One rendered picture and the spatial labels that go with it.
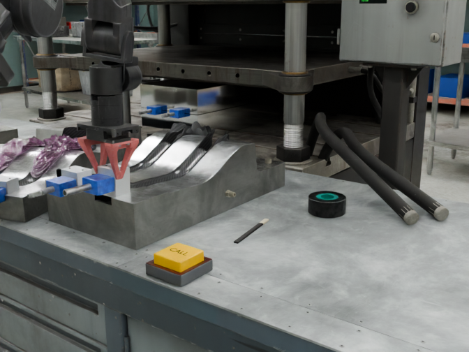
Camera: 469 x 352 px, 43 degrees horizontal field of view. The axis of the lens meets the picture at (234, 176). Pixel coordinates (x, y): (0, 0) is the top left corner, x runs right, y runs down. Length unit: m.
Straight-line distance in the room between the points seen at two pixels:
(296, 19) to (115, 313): 0.93
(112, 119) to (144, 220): 0.19
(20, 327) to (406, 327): 0.95
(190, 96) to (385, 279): 1.18
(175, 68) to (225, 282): 1.20
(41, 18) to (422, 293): 0.68
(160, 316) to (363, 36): 1.00
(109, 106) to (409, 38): 0.89
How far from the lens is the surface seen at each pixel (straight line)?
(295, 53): 1.69
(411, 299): 0.96
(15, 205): 1.31
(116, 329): 1.20
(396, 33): 1.69
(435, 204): 1.30
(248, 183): 1.34
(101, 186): 1.10
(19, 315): 1.52
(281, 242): 1.13
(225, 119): 2.12
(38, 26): 0.80
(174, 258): 0.98
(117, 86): 1.09
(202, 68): 1.98
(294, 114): 1.71
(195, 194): 1.20
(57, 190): 1.19
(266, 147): 1.94
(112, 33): 1.07
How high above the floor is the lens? 1.23
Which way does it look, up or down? 16 degrees down
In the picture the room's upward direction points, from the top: straight up
